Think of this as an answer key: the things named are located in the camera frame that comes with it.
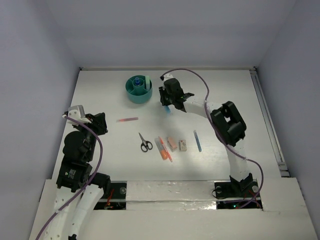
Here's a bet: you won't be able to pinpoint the green highlighter marker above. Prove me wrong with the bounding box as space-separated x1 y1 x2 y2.
145 75 151 91

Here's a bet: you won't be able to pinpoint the white boxed eraser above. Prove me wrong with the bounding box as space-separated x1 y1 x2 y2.
179 139 188 152

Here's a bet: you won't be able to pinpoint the teal round desk organizer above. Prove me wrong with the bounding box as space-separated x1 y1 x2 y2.
125 75 153 104

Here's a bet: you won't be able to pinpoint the pink eraser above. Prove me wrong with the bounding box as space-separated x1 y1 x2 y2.
167 136 178 152

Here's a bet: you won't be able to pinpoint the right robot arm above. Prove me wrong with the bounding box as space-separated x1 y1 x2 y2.
159 74 255 199

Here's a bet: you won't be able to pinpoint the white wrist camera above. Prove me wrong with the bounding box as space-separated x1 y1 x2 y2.
62 105 91 126
160 73 174 81

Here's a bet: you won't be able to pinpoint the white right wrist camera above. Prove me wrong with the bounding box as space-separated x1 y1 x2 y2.
160 73 174 81

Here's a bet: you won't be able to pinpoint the blue thin pen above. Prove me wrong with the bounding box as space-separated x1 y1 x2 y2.
193 130 202 152

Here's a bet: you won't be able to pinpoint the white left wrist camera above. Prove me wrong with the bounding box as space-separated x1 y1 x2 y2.
62 105 91 126

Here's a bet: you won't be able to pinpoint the aluminium side rail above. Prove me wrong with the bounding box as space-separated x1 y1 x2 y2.
249 68 291 178

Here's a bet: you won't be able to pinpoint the orange highlighter marker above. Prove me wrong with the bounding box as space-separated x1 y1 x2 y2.
154 137 168 160

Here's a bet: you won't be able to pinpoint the small blue-capped glue bottle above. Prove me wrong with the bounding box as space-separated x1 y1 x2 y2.
134 77 141 86

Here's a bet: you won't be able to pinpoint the red transparent pen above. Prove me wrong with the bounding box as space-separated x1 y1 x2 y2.
116 117 139 123

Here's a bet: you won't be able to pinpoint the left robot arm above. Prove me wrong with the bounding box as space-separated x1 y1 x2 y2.
44 110 111 240

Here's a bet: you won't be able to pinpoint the red thin pen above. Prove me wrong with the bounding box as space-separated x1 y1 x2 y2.
158 136 173 163

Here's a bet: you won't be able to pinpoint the black handled scissors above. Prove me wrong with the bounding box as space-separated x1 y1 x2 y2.
138 132 153 153

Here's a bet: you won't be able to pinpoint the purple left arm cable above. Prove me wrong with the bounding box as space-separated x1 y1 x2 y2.
34 117 104 240

